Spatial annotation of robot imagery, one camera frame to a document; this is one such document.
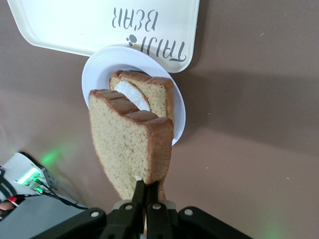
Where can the cream tray with bear print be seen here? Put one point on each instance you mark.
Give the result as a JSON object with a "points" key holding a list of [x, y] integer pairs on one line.
{"points": [[74, 25]]}

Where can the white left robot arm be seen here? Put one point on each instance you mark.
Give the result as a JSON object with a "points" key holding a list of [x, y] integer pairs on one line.
{"points": [[22, 164]]}

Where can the brown bread slice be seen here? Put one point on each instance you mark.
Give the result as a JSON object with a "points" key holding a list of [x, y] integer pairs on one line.
{"points": [[122, 139], [157, 99]]}

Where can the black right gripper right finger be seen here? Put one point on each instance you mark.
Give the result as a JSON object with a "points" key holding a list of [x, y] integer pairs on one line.
{"points": [[155, 216]]}

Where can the fried egg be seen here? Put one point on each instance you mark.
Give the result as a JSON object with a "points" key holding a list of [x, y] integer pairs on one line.
{"points": [[132, 94]]}

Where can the white round plate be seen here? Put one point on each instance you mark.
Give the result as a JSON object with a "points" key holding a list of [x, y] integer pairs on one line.
{"points": [[99, 64]]}

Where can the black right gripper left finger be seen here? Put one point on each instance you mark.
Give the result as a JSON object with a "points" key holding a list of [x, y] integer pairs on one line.
{"points": [[129, 214]]}

